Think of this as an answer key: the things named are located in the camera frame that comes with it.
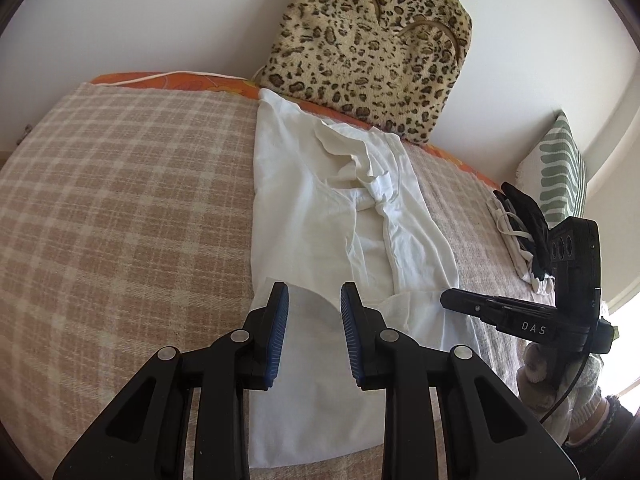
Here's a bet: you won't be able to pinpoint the folded black and white clothes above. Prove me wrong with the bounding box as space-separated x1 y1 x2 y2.
486 195 558 296

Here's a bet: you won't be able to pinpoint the white t-shirt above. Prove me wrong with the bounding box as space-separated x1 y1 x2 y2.
248 88 483 468

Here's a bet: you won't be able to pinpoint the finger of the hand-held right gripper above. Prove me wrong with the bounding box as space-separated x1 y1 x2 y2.
440 287 502 326

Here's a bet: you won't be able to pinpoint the orange bed sheet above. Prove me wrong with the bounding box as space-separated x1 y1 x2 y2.
90 71 501 191

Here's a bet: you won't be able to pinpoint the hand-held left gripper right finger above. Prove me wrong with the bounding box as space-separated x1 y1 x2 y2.
340 282 576 480

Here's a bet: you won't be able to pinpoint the green striped white pillow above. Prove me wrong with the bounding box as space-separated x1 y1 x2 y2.
515 110 588 231

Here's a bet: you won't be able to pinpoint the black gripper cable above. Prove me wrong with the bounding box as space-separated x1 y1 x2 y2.
540 354 591 423

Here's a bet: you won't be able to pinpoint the person's right forearm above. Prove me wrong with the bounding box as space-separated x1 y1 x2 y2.
547 352 640 461

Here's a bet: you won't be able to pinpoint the white cable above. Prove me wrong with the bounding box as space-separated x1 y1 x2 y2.
102 69 261 88

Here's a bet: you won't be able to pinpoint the beige plaid blanket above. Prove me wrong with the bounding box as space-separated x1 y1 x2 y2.
0 82 608 480

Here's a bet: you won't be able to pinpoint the folded black garment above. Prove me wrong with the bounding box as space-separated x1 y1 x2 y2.
492 181 556 281

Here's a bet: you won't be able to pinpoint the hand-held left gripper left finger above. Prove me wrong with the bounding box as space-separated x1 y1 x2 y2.
52 281 291 480

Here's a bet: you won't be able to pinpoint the person's right hand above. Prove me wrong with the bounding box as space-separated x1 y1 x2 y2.
517 342 558 413

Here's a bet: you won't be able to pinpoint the leopard print cushion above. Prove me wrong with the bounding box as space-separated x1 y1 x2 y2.
255 0 473 143

